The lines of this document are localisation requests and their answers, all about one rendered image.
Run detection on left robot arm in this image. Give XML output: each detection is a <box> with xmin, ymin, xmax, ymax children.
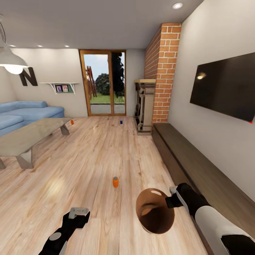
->
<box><xmin>38</xmin><ymin>207</ymin><xmax>90</xmax><ymax>255</ymax></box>

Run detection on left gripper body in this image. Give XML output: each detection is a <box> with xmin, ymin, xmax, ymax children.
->
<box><xmin>62</xmin><ymin>215</ymin><xmax>85</xmax><ymax>233</ymax></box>

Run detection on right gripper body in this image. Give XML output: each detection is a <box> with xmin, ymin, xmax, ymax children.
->
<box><xmin>165</xmin><ymin>194</ymin><xmax>183</xmax><ymax>208</ymax></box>

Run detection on trash can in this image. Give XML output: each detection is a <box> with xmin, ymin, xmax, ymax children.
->
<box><xmin>135</xmin><ymin>188</ymin><xmax>175</xmax><ymax>235</ymax></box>

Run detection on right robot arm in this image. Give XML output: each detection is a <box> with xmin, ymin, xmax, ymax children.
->
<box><xmin>165</xmin><ymin>183</ymin><xmax>255</xmax><ymax>255</ymax></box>

